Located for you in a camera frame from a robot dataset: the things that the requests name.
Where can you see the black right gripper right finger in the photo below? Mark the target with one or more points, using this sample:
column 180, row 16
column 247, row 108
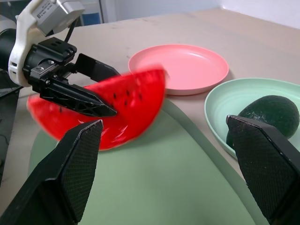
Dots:
column 262, row 164

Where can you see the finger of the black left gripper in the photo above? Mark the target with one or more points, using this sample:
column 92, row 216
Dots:
column 93, row 69
column 77, row 98

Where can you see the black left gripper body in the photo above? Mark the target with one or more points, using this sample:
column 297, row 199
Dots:
column 49, row 56

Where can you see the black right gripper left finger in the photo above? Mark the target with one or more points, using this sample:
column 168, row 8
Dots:
column 70, row 168

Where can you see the red watermelon slice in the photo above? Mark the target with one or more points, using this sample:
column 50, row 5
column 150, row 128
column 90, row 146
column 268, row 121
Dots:
column 140, row 110

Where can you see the light green plate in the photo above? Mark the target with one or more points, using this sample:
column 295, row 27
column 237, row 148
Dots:
column 225, row 98

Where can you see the pink plate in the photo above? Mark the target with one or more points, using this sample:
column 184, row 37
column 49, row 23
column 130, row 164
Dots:
column 192, row 68

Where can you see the dark green avocado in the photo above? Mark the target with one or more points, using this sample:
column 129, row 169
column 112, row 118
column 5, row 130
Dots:
column 269, row 110

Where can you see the sage green mat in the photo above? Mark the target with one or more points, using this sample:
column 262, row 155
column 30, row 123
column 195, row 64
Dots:
column 152, row 182

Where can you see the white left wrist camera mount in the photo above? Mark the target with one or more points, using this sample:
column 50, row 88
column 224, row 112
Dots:
column 20, row 47

